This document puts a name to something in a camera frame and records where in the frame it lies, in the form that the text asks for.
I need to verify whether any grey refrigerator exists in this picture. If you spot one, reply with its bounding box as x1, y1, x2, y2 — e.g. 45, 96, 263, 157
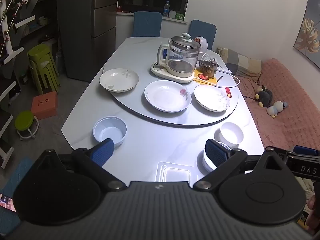
56, 0, 118, 83

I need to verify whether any white red-flower plate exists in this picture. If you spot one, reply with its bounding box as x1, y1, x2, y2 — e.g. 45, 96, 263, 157
144, 80, 192, 113

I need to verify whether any dark mouse plush toy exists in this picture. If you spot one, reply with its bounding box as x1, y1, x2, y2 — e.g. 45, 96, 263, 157
254, 85, 273, 108

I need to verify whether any person's right hand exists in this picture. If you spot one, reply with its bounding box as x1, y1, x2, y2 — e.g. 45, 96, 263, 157
306, 195, 320, 235

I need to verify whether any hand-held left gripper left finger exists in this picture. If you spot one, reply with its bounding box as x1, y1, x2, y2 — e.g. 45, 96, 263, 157
32, 138, 127, 192

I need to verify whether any white power cable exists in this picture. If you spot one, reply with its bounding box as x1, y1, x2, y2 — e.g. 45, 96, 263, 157
194, 71, 241, 88

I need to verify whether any brown dog figurine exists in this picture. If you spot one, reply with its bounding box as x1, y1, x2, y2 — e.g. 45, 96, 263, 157
199, 58, 217, 78

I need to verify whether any pale blue plush toy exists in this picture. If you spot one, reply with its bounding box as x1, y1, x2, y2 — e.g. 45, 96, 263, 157
266, 101, 288, 118

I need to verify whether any white egg-shaped appliance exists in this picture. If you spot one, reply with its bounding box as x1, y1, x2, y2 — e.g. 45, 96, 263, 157
194, 36, 208, 53

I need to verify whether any plaid pillow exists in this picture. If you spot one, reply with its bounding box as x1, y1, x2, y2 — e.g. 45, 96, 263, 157
217, 47, 263, 77

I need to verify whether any stack of green stools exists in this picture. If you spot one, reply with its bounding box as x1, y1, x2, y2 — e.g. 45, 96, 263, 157
27, 44, 60, 95

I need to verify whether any wide white bowl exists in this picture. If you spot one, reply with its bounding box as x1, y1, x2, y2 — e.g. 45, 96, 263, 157
197, 141, 233, 173

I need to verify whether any beige leaf-print plate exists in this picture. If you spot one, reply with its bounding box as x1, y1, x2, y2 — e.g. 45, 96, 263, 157
99, 68, 140, 93
194, 84, 231, 112

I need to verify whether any glass electric kettle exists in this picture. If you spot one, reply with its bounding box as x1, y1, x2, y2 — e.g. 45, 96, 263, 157
157, 32, 202, 73

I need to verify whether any framed leaf wall picture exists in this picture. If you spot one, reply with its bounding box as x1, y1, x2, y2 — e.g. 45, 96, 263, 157
294, 0, 320, 69

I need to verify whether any round green wheeled stool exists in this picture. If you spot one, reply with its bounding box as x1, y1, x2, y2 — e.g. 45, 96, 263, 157
14, 110, 40, 141

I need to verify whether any large pale blue bowl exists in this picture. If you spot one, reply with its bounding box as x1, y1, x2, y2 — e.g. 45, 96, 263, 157
93, 116, 127, 146

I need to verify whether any blue upholstered chair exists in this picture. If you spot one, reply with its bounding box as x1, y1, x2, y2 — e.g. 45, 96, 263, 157
188, 19, 217, 52
132, 11, 162, 38
0, 157, 33, 233

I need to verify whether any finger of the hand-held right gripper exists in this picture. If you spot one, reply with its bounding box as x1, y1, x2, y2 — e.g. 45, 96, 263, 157
276, 145, 320, 157

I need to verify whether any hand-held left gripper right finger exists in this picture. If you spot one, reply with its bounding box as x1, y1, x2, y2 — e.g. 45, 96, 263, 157
193, 138, 288, 192

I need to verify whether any smartphone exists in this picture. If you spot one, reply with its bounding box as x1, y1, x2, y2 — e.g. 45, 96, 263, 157
0, 193, 17, 213

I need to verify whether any grey round turntable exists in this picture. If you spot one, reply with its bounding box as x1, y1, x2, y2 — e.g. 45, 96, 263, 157
102, 62, 240, 128

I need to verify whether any small white bowl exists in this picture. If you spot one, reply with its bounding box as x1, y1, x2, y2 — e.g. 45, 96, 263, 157
220, 122, 244, 148

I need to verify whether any white power strip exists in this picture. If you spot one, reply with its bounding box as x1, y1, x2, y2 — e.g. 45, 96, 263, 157
216, 64, 233, 74

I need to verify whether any pink blanket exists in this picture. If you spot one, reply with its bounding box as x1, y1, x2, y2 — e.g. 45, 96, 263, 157
237, 58, 320, 153

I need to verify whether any orange box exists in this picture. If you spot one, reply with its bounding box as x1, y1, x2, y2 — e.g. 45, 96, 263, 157
30, 91, 58, 120

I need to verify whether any flower garland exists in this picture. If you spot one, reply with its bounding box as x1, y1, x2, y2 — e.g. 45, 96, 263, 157
0, 0, 28, 63

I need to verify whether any clear plastic tray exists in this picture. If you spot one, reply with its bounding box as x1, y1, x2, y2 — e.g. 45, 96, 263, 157
155, 162, 192, 182

